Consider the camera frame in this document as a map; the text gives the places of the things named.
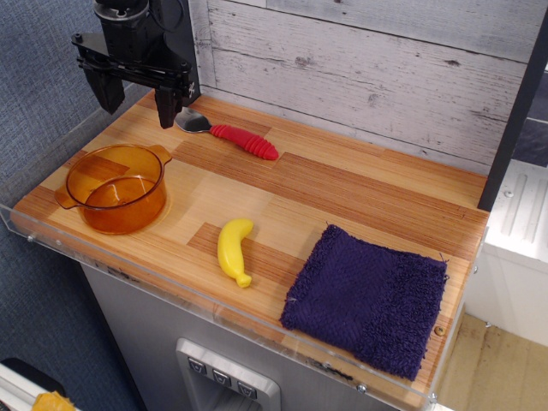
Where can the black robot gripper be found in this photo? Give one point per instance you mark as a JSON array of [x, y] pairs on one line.
[[132, 47]]

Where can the yellow toy banana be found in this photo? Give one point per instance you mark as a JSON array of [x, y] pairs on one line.
[[229, 250]]

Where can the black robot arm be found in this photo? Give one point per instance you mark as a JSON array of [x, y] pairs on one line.
[[133, 47]]

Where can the amber transparent plastic pot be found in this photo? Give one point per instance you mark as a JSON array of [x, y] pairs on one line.
[[117, 189]]

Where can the clear acrylic table guard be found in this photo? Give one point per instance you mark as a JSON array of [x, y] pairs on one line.
[[398, 162]]

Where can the silver cabinet with button panel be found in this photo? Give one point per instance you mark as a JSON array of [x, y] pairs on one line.
[[183, 359]]

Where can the purple folded towel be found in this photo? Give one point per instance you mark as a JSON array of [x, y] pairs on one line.
[[377, 303]]

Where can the white ribbed metal box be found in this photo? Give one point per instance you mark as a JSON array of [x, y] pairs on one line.
[[518, 220]]

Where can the red handled metal spoon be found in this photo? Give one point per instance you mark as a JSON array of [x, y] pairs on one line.
[[191, 121]]

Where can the black right frame post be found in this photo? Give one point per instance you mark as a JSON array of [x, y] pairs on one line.
[[523, 102]]

